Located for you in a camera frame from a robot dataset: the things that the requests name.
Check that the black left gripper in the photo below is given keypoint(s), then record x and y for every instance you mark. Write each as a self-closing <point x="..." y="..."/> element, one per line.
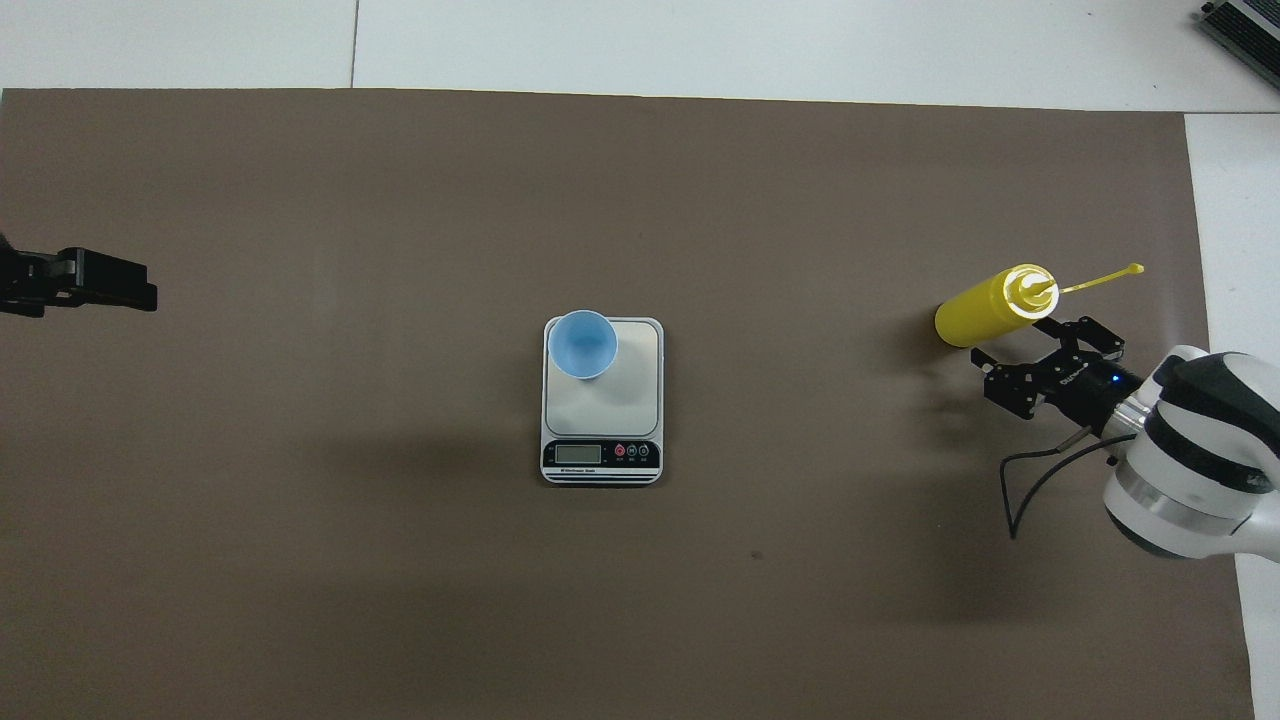
<point x="15" y="285"/>

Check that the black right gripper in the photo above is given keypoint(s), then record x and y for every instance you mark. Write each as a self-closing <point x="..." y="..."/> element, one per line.
<point x="1080" y="385"/>

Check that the yellow squeeze bottle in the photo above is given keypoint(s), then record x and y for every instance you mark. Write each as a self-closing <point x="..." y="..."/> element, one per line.
<point x="985" y="310"/>

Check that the light blue plastic cup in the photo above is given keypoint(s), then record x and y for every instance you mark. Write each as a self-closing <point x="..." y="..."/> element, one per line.
<point x="582" y="345"/>

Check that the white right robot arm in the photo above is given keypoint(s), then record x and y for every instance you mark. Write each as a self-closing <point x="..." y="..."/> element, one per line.
<point x="1190" y="480"/>

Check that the silver digital kitchen scale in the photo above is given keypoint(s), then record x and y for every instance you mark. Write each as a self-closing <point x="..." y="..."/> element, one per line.
<point x="610" y="410"/>

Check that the grey ribbed metal device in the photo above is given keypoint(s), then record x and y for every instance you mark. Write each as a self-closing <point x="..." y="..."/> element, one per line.
<point x="1250" y="30"/>

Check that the brown table mat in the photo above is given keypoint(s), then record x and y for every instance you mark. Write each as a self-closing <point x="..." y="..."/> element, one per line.
<point x="600" y="600"/>

